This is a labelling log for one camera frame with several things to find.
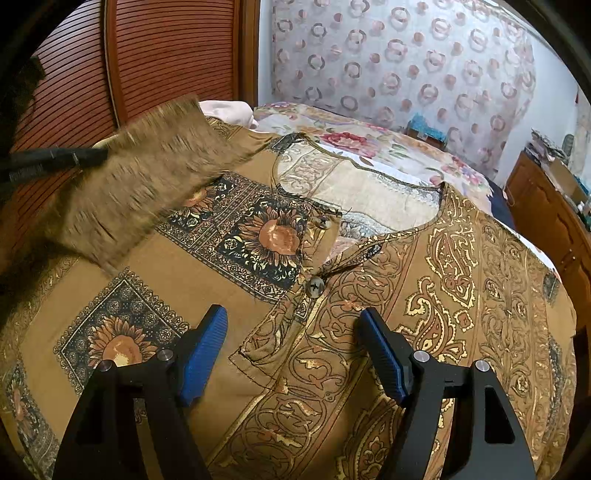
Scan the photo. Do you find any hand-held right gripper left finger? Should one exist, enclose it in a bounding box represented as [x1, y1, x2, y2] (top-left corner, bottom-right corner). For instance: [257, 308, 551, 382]
[53, 304, 229, 480]

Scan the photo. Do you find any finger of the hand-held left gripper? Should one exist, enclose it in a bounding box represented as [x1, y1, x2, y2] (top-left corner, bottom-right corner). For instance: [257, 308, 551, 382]
[0, 167, 49, 186]
[7, 146, 110, 169]

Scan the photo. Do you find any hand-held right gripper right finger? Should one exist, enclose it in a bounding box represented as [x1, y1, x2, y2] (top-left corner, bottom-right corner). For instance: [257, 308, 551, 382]
[355, 308, 539, 480]

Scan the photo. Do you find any brown patterned button shirt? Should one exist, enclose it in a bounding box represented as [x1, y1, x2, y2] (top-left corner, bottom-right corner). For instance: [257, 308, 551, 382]
[0, 92, 578, 480]

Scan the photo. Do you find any wooden louvered wardrobe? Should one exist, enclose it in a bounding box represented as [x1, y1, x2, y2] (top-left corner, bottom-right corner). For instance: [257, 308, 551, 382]
[0, 0, 260, 264]

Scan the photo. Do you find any pale pink folded cloth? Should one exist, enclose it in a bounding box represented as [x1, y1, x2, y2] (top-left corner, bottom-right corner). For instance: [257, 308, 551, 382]
[198, 99, 257, 130]

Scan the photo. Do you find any navy blue blanket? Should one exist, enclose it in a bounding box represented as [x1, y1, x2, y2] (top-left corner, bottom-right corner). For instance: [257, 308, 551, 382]
[485, 178, 518, 232]

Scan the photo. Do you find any floral blanket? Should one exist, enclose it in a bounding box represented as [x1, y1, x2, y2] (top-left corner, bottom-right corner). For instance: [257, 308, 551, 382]
[252, 102, 515, 232]

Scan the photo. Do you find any wooden cabinet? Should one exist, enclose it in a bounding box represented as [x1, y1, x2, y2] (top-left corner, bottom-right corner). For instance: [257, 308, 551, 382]
[503, 150, 591, 333]

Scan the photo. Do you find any teal box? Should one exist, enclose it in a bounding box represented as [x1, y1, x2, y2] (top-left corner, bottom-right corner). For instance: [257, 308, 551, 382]
[406, 113, 448, 148]

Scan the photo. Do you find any cardboard box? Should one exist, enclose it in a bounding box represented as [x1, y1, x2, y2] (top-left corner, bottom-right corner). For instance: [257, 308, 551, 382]
[542, 159, 589, 204]

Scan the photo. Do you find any pile of papers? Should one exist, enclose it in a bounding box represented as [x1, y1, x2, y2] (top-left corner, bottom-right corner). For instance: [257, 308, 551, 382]
[524, 127, 573, 162]

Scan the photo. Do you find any circle patterned curtain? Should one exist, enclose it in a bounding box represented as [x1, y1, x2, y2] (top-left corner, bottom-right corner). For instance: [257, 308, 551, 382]
[270, 0, 539, 178]

